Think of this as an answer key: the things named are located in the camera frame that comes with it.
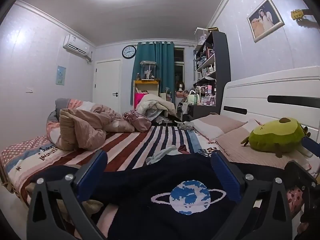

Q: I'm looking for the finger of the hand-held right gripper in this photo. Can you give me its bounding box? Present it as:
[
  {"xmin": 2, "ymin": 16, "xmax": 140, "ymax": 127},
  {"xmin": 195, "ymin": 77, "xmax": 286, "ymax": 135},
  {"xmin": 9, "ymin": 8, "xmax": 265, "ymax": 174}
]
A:
[
  {"xmin": 285, "ymin": 160, "xmax": 318, "ymax": 188},
  {"xmin": 301, "ymin": 135, "xmax": 320, "ymax": 157}
]

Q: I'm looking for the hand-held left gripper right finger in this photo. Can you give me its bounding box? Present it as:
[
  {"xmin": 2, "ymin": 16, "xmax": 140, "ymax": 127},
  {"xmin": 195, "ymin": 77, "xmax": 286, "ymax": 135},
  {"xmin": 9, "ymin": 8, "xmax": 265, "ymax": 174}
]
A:
[{"xmin": 210, "ymin": 151, "xmax": 293, "ymax": 240}]

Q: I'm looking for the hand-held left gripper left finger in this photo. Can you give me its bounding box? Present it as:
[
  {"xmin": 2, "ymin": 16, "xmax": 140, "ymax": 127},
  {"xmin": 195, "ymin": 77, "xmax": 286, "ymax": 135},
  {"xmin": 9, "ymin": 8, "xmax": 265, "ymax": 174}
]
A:
[{"xmin": 26, "ymin": 149, "xmax": 108, "ymax": 240}]

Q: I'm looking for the navy planet sweater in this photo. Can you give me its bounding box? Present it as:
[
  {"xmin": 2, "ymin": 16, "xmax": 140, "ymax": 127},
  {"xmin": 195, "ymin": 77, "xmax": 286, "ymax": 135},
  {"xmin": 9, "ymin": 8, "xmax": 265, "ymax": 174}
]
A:
[{"xmin": 30, "ymin": 152, "xmax": 300, "ymax": 240}]

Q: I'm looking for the pink dotted plush cloth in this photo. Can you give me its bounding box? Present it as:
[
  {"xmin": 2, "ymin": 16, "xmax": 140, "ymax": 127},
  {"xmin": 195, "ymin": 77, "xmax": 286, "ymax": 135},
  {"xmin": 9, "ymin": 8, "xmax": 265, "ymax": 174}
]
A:
[{"xmin": 286, "ymin": 187, "xmax": 304, "ymax": 207}]

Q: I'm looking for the khaki cloth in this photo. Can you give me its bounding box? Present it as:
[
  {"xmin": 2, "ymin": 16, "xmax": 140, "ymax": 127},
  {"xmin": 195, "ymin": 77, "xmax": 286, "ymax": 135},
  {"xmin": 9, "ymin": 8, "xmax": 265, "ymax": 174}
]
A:
[{"xmin": 81, "ymin": 199, "xmax": 104, "ymax": 217}]

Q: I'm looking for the green avocado plush toy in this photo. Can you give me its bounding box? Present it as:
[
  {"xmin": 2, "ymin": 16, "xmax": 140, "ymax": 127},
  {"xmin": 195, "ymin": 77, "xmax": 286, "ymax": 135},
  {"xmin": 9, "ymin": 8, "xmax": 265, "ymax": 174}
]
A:
[{"xmin": 241, "ymin": 117, "xmax": 314, "ymax": 158}]

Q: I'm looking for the striped printed bed blanket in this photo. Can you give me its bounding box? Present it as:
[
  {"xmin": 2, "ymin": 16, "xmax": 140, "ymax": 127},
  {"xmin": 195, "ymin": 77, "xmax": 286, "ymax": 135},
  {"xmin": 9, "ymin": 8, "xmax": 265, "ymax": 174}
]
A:
[{"xmin": 0, "ymin": 124, "xmax": 250, "ymax": 240}]

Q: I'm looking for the pink quilt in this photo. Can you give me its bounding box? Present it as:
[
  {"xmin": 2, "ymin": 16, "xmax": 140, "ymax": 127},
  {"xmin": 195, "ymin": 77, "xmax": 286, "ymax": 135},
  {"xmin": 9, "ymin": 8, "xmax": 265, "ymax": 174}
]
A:
[{"xmin": 55, "ymin": 101, "xmax": 136, "ymax": 152}]

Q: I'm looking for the pink and white pillow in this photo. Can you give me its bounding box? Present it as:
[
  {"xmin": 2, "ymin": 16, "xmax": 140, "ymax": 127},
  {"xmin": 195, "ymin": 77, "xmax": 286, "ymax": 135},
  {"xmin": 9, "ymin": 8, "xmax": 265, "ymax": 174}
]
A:
[{"xmin": 192, "ymin": 115, "xmax": 247, "ymax": 142}]

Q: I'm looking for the shiny pink cloth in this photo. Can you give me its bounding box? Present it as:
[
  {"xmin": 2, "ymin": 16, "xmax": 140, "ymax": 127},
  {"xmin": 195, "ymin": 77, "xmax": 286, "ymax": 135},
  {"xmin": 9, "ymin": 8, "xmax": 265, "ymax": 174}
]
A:
[{"xmin": 122, "ymin": 110, "xmax": 152, "ymax": 133}]

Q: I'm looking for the grey garment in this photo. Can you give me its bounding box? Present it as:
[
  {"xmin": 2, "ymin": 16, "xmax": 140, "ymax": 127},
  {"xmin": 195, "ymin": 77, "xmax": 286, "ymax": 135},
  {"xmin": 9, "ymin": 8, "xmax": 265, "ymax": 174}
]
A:
[{"xmin": 146, "ymin": 145, "xmax": 178, "ymax": 165}]

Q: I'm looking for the dark desk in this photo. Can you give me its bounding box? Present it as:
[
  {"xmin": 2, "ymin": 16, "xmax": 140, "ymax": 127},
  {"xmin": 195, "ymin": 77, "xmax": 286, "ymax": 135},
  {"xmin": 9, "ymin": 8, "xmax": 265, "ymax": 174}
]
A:
[{"xmin": 182, "ymin": 104, "xmax": 221, "ymax": 122}]

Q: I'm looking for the white bed headboard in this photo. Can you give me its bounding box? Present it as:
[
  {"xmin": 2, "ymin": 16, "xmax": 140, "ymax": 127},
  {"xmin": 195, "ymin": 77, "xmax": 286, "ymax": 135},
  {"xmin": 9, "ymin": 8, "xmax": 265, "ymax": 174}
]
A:
[{"xmin": 219, "ymin": 66, "xmax": 320, "ymax": 147}]

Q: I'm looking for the grey folded bedding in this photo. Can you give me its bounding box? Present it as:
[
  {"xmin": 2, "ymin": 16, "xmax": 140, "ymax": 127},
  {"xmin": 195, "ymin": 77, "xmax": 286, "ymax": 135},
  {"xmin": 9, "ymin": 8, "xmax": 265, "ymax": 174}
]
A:
[{"xmin": 46, "ymin": 98, "xmax": 72, "ymax": 124}]

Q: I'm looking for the bright pink bag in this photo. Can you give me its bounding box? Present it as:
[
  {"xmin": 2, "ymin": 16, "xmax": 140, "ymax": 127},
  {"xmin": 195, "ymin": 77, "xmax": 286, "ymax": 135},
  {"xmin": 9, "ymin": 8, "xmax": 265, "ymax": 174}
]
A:
[{"xmin": 134, "ymin": 92, "xmax": 150, "ymax": 111}]

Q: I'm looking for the white door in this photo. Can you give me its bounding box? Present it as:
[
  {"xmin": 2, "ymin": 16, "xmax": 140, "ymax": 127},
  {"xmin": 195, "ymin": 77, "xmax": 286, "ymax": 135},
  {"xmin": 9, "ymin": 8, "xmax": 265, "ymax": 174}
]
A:
[{"xmin": 93, "ymin": 59, "xmax": 123, "ymax": 114}]

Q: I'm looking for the beige duvet pile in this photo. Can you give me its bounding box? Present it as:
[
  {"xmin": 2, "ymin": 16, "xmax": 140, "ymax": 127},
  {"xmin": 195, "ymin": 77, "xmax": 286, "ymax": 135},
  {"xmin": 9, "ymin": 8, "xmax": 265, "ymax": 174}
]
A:
[{"xmin": 136, "ymin": 94, "xmax": 177, "ymax": 120}]

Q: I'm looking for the yellow shelf unit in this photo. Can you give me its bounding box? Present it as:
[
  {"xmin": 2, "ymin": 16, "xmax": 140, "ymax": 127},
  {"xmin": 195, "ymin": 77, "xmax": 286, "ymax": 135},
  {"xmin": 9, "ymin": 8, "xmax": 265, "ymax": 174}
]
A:
[{"xmin": 133, "ymin": 79, "xmax": 160, "ymax": 110}]

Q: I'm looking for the glass display case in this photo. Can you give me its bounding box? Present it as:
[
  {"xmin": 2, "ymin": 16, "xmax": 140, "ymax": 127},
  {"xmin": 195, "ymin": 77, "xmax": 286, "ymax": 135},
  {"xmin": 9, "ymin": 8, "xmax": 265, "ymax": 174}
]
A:
[{"xmin": 139, "ymin": 60, "xmax": 157, "ymax": 81}]

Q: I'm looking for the dark bookshelf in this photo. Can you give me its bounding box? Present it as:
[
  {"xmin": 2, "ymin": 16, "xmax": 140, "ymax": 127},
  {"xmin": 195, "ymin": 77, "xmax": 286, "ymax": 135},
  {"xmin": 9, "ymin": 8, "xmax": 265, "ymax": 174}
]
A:
[{"xmin": 193, "ymin": 30, "xmax": 231, "ymax": 117}]

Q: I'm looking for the window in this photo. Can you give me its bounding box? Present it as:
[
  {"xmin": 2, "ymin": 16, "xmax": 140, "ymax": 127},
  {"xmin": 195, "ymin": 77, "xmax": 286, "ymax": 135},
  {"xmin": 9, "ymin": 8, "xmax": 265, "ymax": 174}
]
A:
[{"xmin": 174, "ymin": 47, "xmax": 186, "ymax": 92}]

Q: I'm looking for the teal curtain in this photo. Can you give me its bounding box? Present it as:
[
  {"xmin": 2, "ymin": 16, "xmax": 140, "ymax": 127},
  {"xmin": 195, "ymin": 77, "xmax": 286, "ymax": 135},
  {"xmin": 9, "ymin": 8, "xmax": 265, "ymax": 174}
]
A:
[{"xmin": 130, "ymin": 41, "xmax": 175, "ymax": 105}]

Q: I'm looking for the white air conditioner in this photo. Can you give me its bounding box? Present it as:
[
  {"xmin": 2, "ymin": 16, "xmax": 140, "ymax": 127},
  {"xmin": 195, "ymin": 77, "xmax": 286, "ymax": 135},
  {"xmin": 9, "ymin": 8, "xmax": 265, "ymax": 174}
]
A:
[{"xmin": 62, "ymin": 34, "xmax": 93, "ymax": 62}]

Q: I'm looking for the yellow guitar headstock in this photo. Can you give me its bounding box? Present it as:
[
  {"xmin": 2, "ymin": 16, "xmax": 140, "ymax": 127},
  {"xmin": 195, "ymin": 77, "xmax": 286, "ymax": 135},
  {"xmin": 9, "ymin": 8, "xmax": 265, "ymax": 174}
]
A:
[{"xmin": 290, "ymin": 9, "xmax": 314, "ymax": 22}]

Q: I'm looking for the clear display box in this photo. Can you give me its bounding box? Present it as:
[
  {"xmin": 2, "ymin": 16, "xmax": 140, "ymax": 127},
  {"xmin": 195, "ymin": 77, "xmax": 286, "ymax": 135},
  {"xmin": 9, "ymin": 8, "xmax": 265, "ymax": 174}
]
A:
[{"xmin": 194, "ymin": 27, "xmax": 210, "ymax": 46}]

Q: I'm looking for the small blue wall poster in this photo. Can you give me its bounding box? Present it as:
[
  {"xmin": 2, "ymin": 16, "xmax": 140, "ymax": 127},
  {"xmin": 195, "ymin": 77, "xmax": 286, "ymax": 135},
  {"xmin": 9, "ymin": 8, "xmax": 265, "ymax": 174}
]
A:
[{"xmin": 56, "ymin": 65, "xmax": 67, "ymax": 85}]

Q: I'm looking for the black round wall clock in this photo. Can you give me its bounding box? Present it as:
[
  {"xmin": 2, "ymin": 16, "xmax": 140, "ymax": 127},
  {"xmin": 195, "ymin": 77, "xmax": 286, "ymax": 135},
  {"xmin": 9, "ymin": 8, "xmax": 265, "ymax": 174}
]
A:
[{"xmin": 122, "ymin": 45, "xmax": 137, "ymax": 60}]

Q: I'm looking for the framed wall picture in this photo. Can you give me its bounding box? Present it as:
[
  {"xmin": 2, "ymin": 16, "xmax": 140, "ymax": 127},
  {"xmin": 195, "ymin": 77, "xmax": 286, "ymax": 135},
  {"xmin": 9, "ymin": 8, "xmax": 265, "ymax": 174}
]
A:
[{"xmin": 247, "ymin": 0, "xmax": 285, "ymax": 43}]

